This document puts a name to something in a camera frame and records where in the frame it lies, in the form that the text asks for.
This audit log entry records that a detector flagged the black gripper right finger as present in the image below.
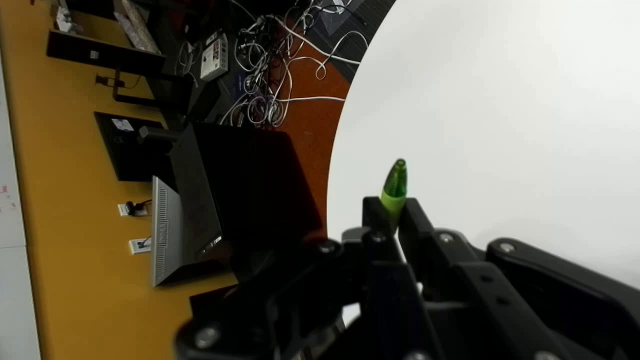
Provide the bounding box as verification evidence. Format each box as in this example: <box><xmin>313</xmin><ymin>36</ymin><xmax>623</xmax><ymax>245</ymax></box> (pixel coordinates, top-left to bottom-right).
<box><xmin>399</xmin><ymin>199</ymin><xmax>599</xmax><ymax>360</ymax></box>

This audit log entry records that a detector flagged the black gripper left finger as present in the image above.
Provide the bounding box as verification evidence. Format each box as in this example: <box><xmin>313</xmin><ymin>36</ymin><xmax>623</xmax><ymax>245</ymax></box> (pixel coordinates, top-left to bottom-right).
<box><xmin>357</xmin><ymin>197</ymin><xmax>427</xmax><ymax>360</ymax></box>

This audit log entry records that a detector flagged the green pen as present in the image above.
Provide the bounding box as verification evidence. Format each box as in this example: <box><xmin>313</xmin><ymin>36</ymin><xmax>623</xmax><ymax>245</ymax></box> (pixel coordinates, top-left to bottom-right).
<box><xmin>380</xmin><ymin>159</ymin><xmax>407</xmax><ymax>227</ymax></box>

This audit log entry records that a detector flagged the white round table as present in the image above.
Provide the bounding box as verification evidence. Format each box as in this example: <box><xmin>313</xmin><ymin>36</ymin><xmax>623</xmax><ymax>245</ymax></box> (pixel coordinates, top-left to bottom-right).
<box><xmin>326</xmin><ymin>0</ymin><xmax>640</xmax><ymax>286</ymax></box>

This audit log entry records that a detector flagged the white cable on floor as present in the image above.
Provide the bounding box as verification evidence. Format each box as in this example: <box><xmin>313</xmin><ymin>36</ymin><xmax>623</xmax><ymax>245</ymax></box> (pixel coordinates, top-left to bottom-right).
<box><xmin>218</xmin><ymin>0</ymin><xmax>365</xmax><ymax>131</ymax></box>

